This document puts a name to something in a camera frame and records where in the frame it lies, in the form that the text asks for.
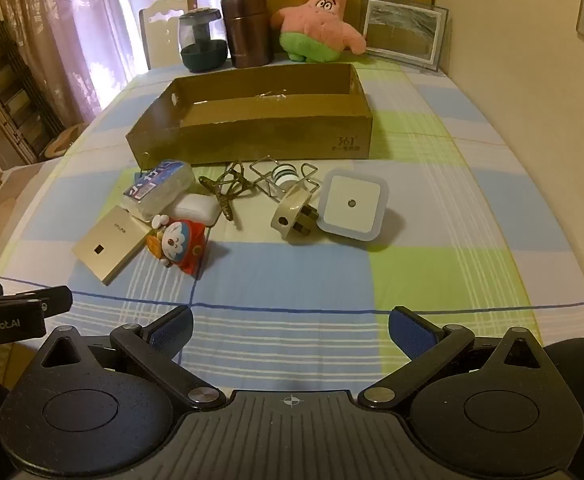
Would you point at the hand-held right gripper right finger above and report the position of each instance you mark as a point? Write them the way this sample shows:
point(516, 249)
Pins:
point(412, 335)

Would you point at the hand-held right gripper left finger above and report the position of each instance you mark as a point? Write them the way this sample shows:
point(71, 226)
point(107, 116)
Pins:
point(171, 332)

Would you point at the gold square device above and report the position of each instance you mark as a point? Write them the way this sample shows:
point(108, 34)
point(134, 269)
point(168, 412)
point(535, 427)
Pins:
point(106, 245)

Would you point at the blue cat toy figurine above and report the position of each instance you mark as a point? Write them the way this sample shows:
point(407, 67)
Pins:
point(176, 245)

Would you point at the white rounded plastic case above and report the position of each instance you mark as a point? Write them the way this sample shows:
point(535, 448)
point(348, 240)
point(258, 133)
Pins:
point(194, 208)

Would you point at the clear plastic toothpick box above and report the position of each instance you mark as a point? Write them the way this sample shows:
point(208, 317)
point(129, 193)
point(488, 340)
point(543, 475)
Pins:
point(159, 187)

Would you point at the white square night light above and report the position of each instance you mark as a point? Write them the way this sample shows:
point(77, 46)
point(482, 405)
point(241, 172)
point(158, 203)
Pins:
point(352, 195)

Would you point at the leopard print hair claw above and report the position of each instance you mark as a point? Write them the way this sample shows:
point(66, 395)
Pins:
point(215, 185)

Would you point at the beige plug adapter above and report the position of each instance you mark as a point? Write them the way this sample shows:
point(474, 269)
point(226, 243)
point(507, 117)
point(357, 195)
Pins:
point(289, 210)

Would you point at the green and white jar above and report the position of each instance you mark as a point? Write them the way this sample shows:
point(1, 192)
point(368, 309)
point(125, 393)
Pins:
point(284, 176)

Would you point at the brown cardboard box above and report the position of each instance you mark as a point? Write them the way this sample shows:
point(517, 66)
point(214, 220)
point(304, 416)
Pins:
point(272, 135)

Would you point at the round basket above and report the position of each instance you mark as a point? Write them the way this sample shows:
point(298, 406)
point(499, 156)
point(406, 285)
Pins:
point(64, 141)

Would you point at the dark folding rack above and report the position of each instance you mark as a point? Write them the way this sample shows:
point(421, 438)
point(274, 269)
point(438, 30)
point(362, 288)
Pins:
point(6, 85)

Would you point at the glass teapot with dark base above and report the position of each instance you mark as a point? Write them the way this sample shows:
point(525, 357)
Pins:
point(201, 55)

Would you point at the pink sheer curtain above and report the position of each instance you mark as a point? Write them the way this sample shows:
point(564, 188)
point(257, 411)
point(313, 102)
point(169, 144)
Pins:
point(96, 20)

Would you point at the cream wooden chair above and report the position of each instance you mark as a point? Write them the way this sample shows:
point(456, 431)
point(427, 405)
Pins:
point(159, 35)

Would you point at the brown metal thermos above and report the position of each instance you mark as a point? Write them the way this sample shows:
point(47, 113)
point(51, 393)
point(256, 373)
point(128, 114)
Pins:
point(247, 30)

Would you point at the pink starfish plush toy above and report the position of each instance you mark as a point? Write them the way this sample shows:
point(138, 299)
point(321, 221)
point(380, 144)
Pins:
point(317, 15)

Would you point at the glass picture frame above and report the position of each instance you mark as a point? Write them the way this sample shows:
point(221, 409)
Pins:
point(402, 30)

